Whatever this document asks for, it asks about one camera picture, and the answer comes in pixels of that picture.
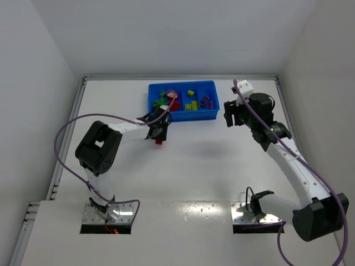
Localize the purple paw lego brick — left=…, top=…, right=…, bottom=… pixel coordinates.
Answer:
left=200, top=95, right=210, bottom=108

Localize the lime two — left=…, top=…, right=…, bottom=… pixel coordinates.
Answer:
left=191, top=101, right=199, bottom=111

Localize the red flower lego brick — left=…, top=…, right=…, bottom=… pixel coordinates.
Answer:
left=166, top=92, right=179, bottom=100

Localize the purple butterfly lego brick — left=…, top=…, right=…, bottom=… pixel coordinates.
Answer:
left=206, top=101, right=214, bottom=110

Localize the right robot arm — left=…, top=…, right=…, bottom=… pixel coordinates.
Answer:
left=224, top=93, right=349, bottom=242

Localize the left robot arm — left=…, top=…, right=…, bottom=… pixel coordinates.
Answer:
left=75, top=105, right=171, bottom=214

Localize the blue plastic sorting bin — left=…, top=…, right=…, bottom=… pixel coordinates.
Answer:
left=148, top=80, right=220, bottom=122

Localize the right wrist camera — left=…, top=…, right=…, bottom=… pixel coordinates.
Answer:
left=231, top=80, right=253, bottom=106

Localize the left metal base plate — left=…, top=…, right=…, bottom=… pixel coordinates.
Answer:
left=82, top=203, right=133, bottom=225

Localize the metal base plate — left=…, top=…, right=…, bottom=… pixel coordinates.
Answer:
left=82, top=203, right=133, bottom=225
left=230, top=202, right=282, bottom=225

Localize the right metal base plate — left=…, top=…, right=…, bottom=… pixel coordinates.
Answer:
left=230, top=202, right=282, bottom=225

